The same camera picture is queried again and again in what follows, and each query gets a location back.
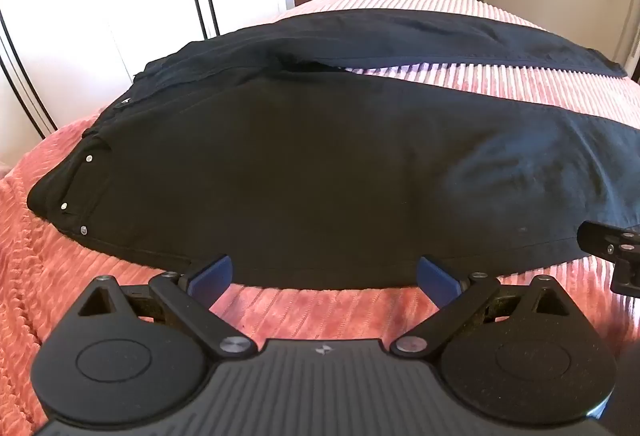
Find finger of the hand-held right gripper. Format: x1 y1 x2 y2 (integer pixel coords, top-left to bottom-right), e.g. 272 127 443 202
577 220 640 299

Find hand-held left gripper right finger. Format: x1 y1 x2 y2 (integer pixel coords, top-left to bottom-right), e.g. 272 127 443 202
390 256 574 360

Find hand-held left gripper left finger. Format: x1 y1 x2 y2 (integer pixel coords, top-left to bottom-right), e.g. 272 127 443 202
77 254 252 360

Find black pants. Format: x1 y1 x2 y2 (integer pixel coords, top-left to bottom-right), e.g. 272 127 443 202
27 7 640 291

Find pink ribbed blanket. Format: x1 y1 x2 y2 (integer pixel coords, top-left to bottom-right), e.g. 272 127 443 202
0 0 640 436

